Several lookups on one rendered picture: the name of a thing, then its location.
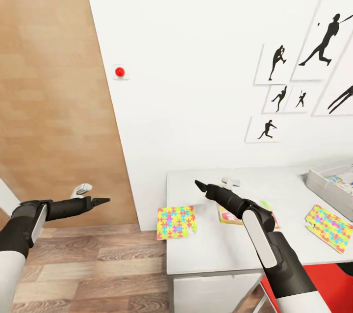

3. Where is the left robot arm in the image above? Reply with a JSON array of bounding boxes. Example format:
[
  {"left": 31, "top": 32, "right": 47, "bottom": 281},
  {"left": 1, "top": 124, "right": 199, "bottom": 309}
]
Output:
[{"left": 0, "top": 183, "right": 110, "bottom": 313}]

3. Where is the board game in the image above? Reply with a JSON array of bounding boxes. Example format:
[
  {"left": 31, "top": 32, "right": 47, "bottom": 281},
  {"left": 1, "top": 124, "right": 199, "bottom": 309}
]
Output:
[
  {"left": 326, "top": 175, "right": 353, "bottom": 197},
  {"left": 217, "top": 199, "right": 279, "bottom": 230}
]

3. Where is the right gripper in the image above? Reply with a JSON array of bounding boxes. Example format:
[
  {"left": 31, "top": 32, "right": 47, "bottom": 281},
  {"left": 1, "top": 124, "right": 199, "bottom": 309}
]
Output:
[{"left": 195, "top": 180, "right": 237, "bottom": 211}]

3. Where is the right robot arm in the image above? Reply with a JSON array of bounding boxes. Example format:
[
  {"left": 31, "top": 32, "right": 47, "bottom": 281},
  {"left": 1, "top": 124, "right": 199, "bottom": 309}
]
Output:
[{"left": 195, "top": 176, "right": 331, "bottom": 313}]

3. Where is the jigsaw puzzle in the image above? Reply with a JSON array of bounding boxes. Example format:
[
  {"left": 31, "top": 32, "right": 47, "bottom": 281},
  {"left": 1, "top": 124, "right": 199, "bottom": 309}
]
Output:
[
  {"left": 306, "top": 205, "right": 353, "bottom": 254},
  {"left": 156, "top": 206, "right": 198, "bottom": 240}
]

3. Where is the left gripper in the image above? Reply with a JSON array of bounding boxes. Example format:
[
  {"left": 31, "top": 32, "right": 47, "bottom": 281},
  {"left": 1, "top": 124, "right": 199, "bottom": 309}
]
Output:
[{"left": 61, "top": 196, "right": 110, "bottom": 219}]

